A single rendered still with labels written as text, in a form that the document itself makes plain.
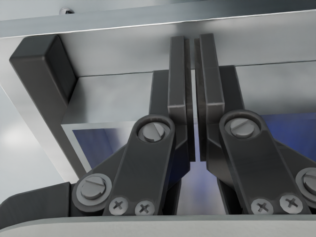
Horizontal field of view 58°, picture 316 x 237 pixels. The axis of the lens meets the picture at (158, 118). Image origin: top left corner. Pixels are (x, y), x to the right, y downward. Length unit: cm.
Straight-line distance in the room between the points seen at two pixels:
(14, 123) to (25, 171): 48
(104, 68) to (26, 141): 167
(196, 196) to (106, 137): 10
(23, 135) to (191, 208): 157
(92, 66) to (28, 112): 6
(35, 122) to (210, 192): 14
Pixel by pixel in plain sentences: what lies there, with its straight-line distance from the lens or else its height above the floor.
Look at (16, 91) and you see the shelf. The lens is 19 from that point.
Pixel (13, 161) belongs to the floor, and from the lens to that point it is 205.
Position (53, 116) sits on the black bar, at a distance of 16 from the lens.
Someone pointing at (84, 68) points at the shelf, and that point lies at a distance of 16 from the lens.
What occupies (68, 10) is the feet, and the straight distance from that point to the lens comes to 116.
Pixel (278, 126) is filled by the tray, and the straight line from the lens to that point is 19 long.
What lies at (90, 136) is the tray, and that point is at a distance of 16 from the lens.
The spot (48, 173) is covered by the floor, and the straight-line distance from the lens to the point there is 206.
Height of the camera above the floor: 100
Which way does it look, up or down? 44 degrees down
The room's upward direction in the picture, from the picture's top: 176 degrees counter-clockwise
